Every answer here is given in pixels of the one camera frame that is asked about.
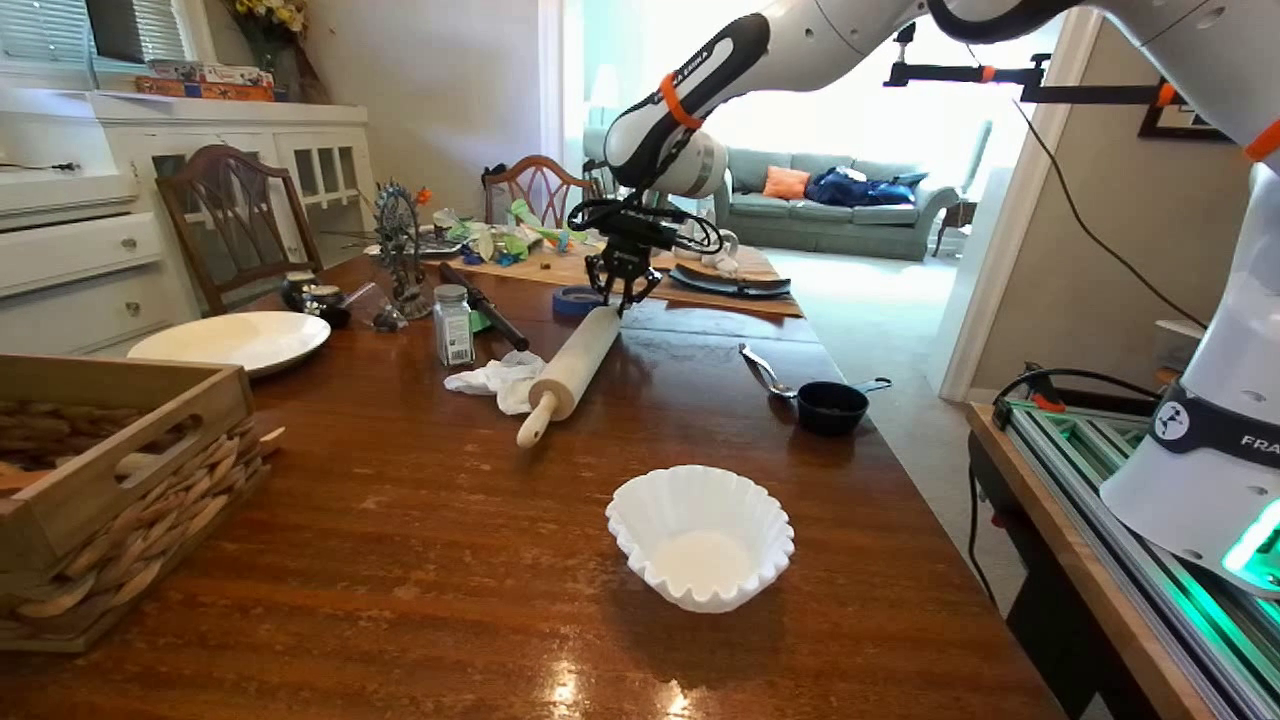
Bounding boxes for green grey sofa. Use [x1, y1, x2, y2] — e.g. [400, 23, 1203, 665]
[712, 149, 961, 259]

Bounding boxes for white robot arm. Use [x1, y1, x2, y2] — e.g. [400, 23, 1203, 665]
[605, 0, 1280, 597]

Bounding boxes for glass spice jar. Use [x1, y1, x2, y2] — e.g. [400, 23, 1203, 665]
[433, 283, 475, 366]

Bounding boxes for wooden rolling pin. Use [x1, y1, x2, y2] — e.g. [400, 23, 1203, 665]
[517, 309, 618, 446]

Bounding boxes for woven wooden basket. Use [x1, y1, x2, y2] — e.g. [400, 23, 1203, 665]
[0, 356, 269, 653]

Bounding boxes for black measuring scoop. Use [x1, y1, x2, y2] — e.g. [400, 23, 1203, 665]
[794, 381, 867, 434]

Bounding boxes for white crumpled napkin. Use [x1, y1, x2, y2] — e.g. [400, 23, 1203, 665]
[442, 350, 544, 415]

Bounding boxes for metal figurine ornament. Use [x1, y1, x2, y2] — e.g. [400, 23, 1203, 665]
[374, 178, 420, 328]

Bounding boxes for silver metal spoon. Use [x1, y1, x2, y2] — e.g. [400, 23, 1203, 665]
[739, 344, 794, 400]

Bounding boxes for white cabinet with glass doors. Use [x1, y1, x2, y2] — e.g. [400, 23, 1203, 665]
[82, 90, 379, 273]

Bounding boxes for white paper coffee filter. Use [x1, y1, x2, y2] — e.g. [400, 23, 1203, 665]
[605, 462, 794, 614]

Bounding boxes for white ceramic plate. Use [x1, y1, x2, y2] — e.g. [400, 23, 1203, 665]
[129, 312, 333, 374]

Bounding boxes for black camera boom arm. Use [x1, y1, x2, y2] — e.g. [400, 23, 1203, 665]
[885, 23, 1184, 107]

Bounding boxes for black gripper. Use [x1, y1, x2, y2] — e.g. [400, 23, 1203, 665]
[568, 198, 682, 317]

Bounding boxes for wooden cutting board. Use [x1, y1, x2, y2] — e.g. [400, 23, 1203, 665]
[455, 245, 799, 319]

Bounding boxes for blue tape roll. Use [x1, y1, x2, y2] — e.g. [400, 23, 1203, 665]
[550, 288, 601, 323]

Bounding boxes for dark wooden chair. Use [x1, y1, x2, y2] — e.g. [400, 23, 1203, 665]
[154, 145, 319, 312]

